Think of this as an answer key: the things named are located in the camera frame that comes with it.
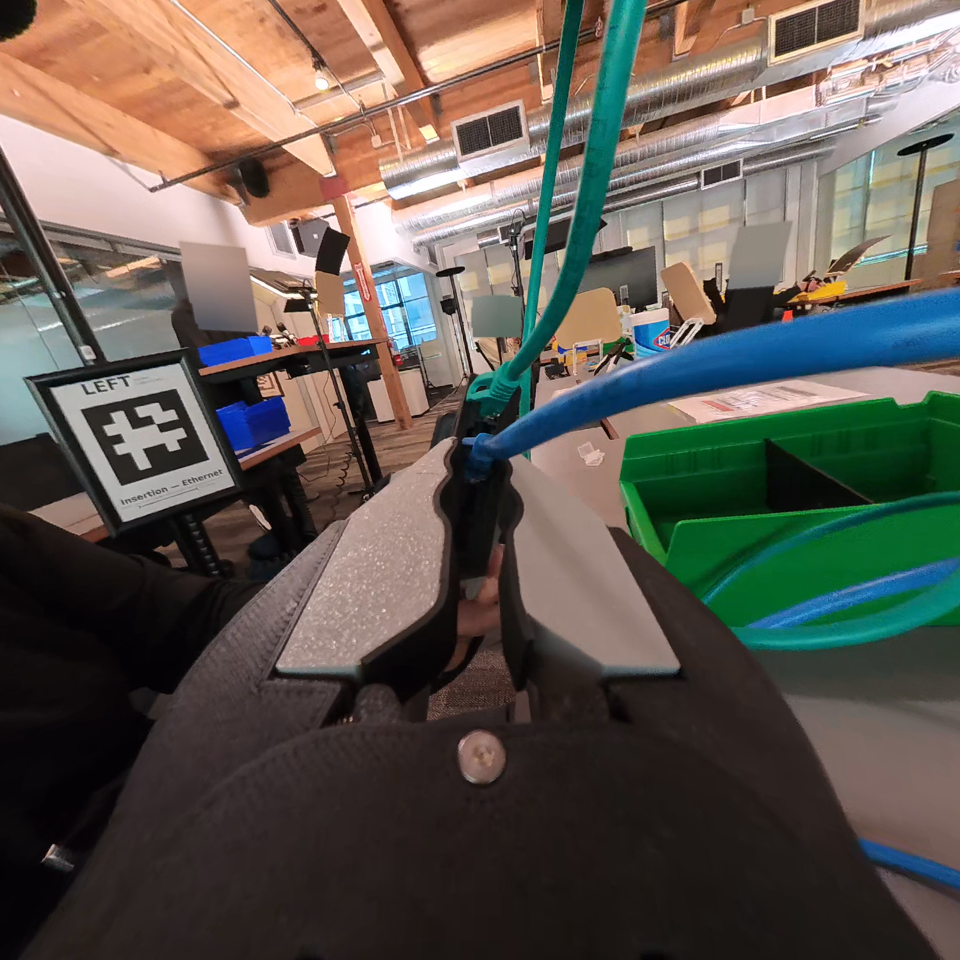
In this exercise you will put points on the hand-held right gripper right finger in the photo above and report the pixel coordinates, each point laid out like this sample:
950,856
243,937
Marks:
592,600

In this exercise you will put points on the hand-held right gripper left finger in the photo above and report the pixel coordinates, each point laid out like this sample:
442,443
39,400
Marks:
375,592

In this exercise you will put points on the black network switch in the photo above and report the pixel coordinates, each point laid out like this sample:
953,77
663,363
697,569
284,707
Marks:
480,525

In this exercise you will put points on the green plastic bin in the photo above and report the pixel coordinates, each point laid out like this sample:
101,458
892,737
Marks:
697,480

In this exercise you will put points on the person's left hand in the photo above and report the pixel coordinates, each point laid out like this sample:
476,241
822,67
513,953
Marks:
484,611

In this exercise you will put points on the small clear plastic case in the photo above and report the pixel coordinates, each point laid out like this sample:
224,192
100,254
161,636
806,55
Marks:
591,454

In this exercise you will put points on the blue storage bin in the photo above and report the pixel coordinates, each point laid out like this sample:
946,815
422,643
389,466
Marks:
255,424
232,351

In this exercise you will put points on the black flag panel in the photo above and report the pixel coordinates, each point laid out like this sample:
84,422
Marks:
332,251

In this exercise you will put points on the disinfecting wipes canister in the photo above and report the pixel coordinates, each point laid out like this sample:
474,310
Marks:
651,337

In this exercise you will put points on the black bin divider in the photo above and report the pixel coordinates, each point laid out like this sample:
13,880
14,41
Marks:
799,480

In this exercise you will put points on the black monitor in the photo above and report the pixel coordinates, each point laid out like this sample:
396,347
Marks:
634,277

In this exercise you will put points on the printed paper sheet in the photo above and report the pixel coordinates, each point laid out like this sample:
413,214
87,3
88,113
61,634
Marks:
765,397

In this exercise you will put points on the framed marker sign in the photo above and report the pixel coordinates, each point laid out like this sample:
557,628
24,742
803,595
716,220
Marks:
142,442

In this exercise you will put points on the black floor lamp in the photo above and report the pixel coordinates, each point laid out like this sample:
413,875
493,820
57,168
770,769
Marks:
924,142

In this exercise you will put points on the silver ventilation duct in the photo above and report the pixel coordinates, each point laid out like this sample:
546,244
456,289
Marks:
420,171

